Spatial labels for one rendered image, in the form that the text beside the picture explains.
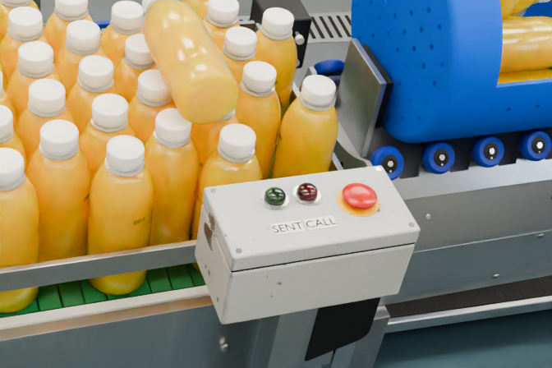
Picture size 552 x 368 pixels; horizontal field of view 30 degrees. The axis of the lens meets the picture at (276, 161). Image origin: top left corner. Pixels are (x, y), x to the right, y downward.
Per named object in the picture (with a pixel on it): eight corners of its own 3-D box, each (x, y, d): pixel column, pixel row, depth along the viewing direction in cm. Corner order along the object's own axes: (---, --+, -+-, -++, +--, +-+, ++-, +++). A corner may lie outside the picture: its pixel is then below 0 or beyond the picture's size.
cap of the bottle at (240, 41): (253, 59, 125) (255, 47, 123) (222, 53, 124) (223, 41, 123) (256, 41, 128) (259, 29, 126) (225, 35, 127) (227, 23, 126)
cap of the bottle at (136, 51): (163, 54, 123) (165, 42, 121) (144, 69, 120) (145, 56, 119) (137, 41, 124) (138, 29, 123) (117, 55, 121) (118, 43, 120)
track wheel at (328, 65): (350, 69, 144) (347, 55, 145) (321, 71, 143) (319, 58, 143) (338, 77, 148) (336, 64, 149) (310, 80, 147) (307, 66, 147)
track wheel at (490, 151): (505, 132, 137) (497, 131, 139) (476, 135, 135) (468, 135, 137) (508, 166, 137) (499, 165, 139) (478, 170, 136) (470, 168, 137)
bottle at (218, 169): (206, 288, 120) (225, 173, 108) (177, 248, 124) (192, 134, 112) (256, 269, 123) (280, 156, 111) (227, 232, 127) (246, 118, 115)
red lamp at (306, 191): (319, 201, 104) (322, 193, 103) (300, 204, 103) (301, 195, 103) (312, 186, 106) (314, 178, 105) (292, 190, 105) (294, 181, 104)
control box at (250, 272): (398, 295, 110) (422, 227, 103) (221, 326, 103) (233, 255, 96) (362, 229, 117) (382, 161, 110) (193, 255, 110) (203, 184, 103)
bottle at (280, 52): (230, 117, 144) (247, 8, 132) (279, 120, 145) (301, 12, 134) (233, 149, 139) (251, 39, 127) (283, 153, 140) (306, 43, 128)
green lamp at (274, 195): (287, 206, 103) (290, 197, 102) (267, 209, 102) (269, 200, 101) (280, 190, 104) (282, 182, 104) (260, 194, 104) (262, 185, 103)
